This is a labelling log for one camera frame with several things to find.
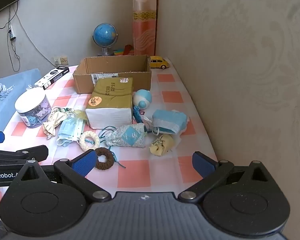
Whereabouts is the cream drawstring pouch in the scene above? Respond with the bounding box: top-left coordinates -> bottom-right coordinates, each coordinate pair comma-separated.
42,106 -> 75,139

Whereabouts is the blue white round plush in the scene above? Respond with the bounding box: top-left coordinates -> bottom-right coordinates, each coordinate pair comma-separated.
133,89 -> 152,110

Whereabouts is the rainbow pop toy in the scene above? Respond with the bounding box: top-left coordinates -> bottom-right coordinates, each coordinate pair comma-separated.
114,44 -> 134,56

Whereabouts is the clear jar white lid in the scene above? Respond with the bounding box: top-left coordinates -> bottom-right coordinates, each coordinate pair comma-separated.
14,87 -> 52,128

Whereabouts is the blue desk globe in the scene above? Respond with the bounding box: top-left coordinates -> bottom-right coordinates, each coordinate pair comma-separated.
92,23 -> 118,56

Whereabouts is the teal tassel charm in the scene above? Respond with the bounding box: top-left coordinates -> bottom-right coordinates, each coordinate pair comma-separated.
133,106 -> 152,133

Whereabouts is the blue patterned sachet pouch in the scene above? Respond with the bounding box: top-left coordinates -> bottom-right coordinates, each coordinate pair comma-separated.
99,123 -> 147,148

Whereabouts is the pink orange curtain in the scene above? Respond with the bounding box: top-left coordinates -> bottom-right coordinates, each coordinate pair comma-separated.
133,0 -> 157,56

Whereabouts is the yellow toy car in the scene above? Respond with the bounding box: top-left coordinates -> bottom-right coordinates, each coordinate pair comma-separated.
150,56 -> 170,69

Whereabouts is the black white pen box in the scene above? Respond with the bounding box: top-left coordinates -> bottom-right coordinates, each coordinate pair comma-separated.
34,66 -> 69,90

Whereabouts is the power strip on wall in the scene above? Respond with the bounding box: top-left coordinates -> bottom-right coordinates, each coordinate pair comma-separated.
8,24 -> 16,41

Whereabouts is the blue face mask stack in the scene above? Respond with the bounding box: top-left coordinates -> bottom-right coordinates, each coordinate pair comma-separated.
152,109 -> 189,135

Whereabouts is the open cardboard box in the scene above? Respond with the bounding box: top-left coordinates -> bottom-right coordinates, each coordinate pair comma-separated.
73,55 -> 152,94

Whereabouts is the gold tissue pack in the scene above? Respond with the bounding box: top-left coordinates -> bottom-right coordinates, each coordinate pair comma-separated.
85,77 -> 133,129

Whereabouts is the wall outlet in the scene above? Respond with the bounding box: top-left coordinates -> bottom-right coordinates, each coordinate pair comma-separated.
53,56 -> 69,66

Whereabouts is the brown knitted ring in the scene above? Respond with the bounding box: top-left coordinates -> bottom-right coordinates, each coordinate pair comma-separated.
93,147 -> 116,171

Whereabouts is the light blue face mask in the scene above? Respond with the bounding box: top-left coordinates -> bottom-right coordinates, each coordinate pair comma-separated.
56,117 -> 85,147

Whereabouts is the blue cushion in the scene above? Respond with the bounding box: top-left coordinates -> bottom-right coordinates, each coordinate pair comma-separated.
0,68 -> 42,132

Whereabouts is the checkered tablecloth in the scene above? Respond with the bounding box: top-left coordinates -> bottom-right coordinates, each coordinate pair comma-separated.
0,57 -> 219,218

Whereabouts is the white tissue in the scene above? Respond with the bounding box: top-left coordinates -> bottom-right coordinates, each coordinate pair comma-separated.
170,109 -> 190,147

